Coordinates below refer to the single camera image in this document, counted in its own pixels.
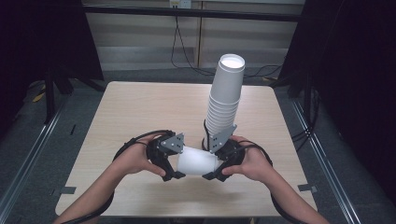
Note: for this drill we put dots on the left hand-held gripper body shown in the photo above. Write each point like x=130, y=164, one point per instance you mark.
x=171, y=144

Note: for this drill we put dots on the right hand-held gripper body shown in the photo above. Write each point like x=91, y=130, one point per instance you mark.
x=224, y=143

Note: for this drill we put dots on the single white paper cup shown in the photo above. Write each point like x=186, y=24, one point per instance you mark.
x=196, y=161

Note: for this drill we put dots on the stack of white paper cups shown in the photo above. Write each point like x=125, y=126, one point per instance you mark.
x=227, y=87

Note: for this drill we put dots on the person's right hand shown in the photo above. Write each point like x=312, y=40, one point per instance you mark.
x=255, y=165

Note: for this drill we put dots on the person's left hand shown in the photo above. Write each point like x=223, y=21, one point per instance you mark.
x=134, y=157

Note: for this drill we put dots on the grey tape piece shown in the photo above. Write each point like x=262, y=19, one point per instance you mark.
x=68, y=190
x=307, y=188

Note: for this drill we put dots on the black horizontal bar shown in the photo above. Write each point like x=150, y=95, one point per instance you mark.
x=186, y=13

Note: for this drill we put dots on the white power outlet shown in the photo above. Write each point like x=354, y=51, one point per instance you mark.
x=180, y=3

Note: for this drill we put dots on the black curtain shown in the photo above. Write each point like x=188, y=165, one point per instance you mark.
x=37, y=40
x=351, y=77

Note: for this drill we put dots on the metal floor rail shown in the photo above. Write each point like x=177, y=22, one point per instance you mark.
x=327, y=161
x=31, y=149

